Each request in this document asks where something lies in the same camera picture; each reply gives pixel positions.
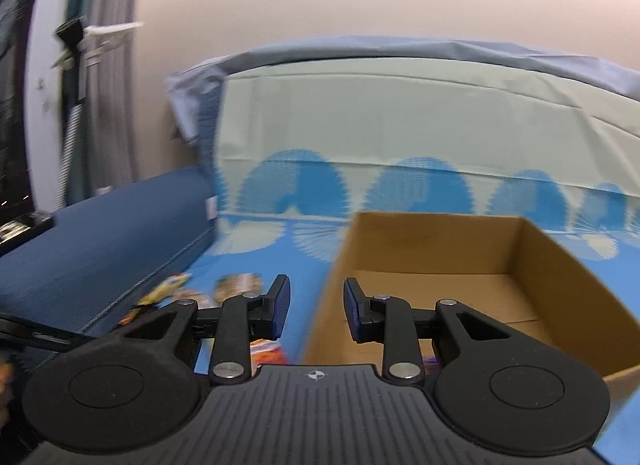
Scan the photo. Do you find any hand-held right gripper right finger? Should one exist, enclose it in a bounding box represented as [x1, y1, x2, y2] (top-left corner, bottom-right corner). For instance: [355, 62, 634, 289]
[342, 277, 507, 386]

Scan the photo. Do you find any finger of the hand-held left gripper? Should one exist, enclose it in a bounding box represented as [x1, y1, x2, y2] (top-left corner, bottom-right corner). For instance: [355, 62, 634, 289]
[0, 313, 97, 352]

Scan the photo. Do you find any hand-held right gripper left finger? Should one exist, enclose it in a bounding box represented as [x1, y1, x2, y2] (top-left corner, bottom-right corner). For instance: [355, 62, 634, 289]
[117, 274, 292, 386]

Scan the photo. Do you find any brown cardboard box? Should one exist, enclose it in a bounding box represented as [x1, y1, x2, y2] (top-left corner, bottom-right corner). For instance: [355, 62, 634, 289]
[302, 211, 640, 465]

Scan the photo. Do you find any colourful printed snack packet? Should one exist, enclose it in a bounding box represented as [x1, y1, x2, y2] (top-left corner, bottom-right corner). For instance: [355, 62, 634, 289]
[215, 272, 264, 304]

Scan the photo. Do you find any orange snack packet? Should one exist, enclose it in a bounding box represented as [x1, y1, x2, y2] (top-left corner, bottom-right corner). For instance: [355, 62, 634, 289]
[249, 339, 287, 365]

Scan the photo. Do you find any dark blue cushion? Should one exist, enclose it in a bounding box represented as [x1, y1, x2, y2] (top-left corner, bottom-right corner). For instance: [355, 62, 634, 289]
[0, 165, 218, 376]

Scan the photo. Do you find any yellow snack packet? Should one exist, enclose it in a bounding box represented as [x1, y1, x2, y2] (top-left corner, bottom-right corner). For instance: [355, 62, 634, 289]
[136, 272, 194, 309]

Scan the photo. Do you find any light blue quilt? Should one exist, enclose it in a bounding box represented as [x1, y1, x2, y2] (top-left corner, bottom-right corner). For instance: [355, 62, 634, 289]
[165, 35, 640, 166]

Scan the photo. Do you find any dark window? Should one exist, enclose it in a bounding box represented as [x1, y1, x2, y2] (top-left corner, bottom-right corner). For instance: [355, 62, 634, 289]
[0, 0, 43, 218]

